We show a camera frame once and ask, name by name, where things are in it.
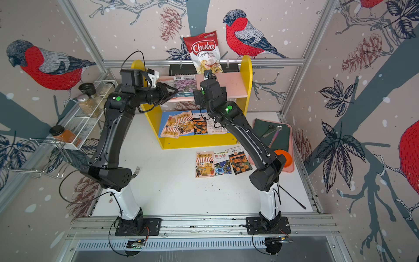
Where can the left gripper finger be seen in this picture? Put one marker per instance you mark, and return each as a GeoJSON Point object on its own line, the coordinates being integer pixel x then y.
{"type": "Point", "coordinates": [169, 94]}
{"type": "Point", "coordinates": [164, 86]}

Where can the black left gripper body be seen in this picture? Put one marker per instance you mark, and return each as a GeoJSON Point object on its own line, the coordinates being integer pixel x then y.
{"type": "Point", "coordinates": [156, 94]}

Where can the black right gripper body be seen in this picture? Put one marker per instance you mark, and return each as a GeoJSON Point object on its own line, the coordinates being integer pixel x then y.
{"type": "Point", "coordinates": [198, 97]}

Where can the purple flower seed bag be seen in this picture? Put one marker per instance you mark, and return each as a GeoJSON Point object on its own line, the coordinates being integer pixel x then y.
{"type": "Point", "coordinates": [186, 85]}

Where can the pink shop seed bag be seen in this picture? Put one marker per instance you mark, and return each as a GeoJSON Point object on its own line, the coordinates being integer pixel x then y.
{"type": "Point", "coordinates": [171, 129]}
{"type": "Point", "coordinates": [185, 122]}

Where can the striped shop seed bag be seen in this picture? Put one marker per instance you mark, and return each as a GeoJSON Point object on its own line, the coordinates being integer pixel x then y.
{"type": "Point", "coordinates": [204, 164]}

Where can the blue flower seed bag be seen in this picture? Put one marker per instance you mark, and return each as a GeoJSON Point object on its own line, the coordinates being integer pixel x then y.
{"type": "Point", "coordinates": [222, 164]}

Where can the orange marigold seed bag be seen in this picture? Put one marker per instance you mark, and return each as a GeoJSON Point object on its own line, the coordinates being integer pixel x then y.
{"type": "Point", "coordinates": [238, 160]}

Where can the white orange seed bag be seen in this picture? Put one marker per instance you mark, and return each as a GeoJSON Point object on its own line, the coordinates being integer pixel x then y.
{"type": "Point", "coordinates": [166, 79]}

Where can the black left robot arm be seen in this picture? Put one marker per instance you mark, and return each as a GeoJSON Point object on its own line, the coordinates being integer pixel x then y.
{"type": "Point", "coordinates": [137, 88]}

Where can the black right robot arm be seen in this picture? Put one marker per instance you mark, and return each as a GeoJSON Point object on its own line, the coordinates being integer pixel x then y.
{"type": "Point", "coordinates": [269, 165]}

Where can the dark marigold seed bag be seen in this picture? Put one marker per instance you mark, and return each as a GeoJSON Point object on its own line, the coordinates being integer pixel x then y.
{"type": "Point", "coordinates": [200, 124]}

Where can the yellow shelf unit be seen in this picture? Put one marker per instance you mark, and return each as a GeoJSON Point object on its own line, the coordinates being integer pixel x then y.
{"type": "Point", "coordinates": [238, 86]}

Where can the white text seed bag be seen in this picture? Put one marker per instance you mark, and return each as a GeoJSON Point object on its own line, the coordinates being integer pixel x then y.
{"type": "Point", "coordinates": [215, 128]}

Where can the red Chuba chips bag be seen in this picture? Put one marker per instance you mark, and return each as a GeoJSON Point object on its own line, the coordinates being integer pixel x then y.
{"type": "Point", "coordinates": [204, 52]}

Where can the pale spice jar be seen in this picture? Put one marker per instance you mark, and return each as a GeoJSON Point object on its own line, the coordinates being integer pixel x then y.
{"type": "Point", "coordinates": [108, 88]}

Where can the black lid spice jar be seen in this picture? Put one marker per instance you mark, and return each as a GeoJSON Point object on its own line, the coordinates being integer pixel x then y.
{"type": "Point", "coordinates": [88, 89]}

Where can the silver lid spice jar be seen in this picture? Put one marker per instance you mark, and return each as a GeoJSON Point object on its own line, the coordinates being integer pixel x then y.
{"type": "Point", "coordinates": [88, 106]}

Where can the dark metal spoon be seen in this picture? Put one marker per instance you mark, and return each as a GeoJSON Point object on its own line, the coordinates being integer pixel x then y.
{"type": "Point", "coordinates": [269, 130]}

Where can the silver fork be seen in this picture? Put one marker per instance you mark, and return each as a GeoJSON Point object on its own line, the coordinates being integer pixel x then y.
{"type": "Point", "coordinates": [136, 172]}

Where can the dark green cloth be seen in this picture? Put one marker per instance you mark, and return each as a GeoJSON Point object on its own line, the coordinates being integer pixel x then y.
{"type": "Point", "coordinates": [283, 139]}

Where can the pink tray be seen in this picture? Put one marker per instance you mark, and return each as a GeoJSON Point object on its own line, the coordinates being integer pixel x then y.
{"type": "Point", "coordinates": [290, 168]}

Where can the orange spice jar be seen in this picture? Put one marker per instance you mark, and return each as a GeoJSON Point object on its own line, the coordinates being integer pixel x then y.
{"type": "Point", "coordinates": [62, 134]}

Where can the orange bowl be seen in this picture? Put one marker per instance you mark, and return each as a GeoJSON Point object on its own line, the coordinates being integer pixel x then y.
{"type": "Point", "coordinates": [286, 155]}

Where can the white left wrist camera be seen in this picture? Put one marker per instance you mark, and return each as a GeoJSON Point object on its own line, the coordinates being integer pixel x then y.
{"type": "Point", "coordinates": [152, 77]}

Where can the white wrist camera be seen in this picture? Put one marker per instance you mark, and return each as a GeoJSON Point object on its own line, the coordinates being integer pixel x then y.
{"type": "Point", "coordinates": [208, 74]}
{"type": "Point", "coordinates": [152, 77]}

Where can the black wall holder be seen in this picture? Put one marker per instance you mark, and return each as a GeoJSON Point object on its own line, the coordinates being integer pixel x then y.
{"type": "Point", "coordinates": [189, 69]}

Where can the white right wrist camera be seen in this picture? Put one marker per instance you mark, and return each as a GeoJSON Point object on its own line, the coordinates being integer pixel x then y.
{"type": "Point", "coordinates": [208, 74]}

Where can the pink handled spoon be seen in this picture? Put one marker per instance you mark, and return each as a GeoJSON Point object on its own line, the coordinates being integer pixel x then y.
{"type": "Point", "coordinates": [278, 129]}

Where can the white wire spice rack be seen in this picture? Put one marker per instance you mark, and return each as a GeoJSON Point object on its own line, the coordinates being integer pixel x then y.
{"type": "Point", "coordinates": [80, 124]}

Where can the metal wire hook rack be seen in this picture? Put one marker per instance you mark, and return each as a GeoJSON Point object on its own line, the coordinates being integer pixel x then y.
{"type": "Point", "coordinates": [49, 158]}

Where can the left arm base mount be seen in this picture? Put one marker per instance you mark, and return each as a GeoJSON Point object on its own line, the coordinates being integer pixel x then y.
{"type": "Point", "coordinates": [144, 226]}

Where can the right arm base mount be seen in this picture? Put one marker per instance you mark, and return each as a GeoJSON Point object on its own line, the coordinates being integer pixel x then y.
{"type": "Point", "coordinates": [261, 225]}

